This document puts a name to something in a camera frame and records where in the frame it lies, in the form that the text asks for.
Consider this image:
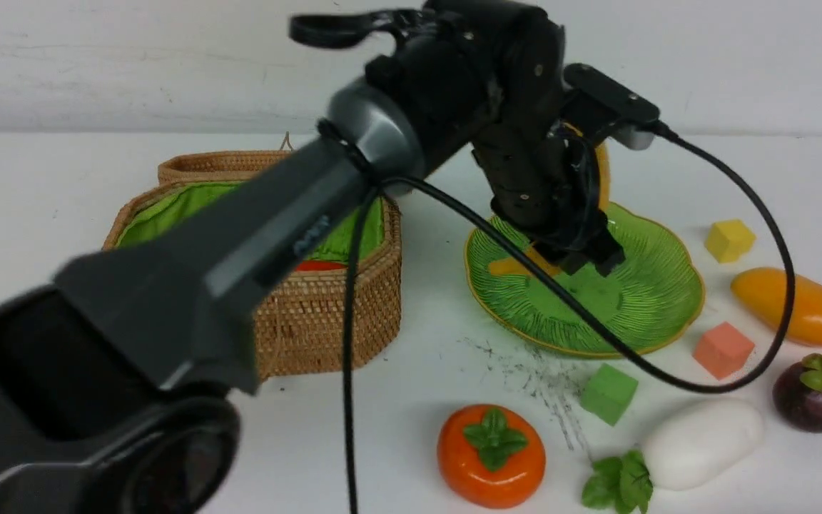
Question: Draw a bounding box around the salmon orange foam cube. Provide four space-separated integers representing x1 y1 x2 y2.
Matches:
694 322 756 380

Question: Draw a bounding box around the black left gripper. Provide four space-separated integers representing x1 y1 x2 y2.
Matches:
472 43 626 277

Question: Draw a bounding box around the yellow foam cube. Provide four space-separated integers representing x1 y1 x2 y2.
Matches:
704 219 756 263

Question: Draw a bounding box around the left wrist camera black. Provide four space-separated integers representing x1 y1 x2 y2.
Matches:
561 63 660 151

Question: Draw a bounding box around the green glass leaf plate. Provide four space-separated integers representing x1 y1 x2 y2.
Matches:
465 203 706 358

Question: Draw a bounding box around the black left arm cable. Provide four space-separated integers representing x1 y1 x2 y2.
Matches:
340 123 797 514

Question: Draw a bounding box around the green foam cube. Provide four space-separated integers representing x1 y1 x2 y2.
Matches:
579 364 639 426

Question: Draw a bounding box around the orange red carrot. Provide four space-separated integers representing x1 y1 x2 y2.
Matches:
294 260 346 273

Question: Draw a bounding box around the orange persimmon green leaf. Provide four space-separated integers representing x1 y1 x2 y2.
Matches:
436 404 546 510

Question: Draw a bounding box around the dark purple mangosteen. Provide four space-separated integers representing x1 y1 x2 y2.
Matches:
772 353 822 433

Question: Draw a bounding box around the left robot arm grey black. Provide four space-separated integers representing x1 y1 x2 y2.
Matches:
0 1 625 513

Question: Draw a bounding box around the orange yellow mango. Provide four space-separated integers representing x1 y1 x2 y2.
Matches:
731 267 822 348

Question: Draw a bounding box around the white radish with leaves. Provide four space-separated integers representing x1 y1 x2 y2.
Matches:
581 398 766 513

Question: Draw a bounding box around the yellow banana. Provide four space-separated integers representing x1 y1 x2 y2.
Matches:
471 121 608 266

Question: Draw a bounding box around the woven wicker basket green lining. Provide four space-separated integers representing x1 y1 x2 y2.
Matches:
103 138 402 380

